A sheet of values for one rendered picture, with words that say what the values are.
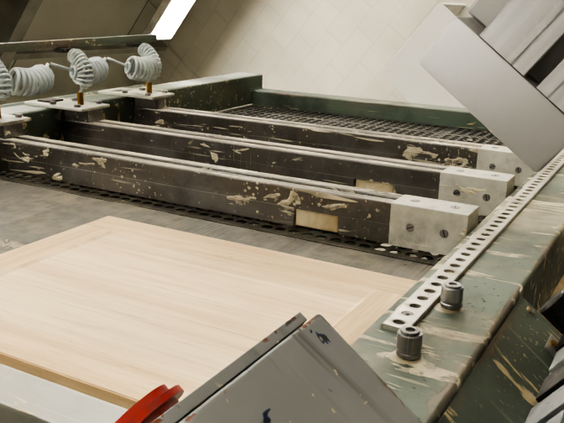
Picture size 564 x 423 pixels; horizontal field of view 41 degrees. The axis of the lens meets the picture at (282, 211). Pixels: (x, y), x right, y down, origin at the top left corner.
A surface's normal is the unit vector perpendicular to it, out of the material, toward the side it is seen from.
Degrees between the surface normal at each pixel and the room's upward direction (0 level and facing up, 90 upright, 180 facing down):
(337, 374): 90
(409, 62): 90
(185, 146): 90
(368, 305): 53
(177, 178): 90
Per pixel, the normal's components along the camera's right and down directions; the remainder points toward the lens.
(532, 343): 0.55, -0.66
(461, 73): -0.48, 0.22
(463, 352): 0.03, -0.96
